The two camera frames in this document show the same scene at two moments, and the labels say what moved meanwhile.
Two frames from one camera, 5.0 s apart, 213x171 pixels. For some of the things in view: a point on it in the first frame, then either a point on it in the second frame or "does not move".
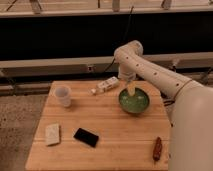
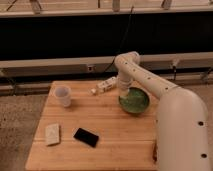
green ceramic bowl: [134, 104] does not move
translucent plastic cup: [63, 94] does not move
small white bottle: [105, 85] does not move
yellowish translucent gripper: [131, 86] -> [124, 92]
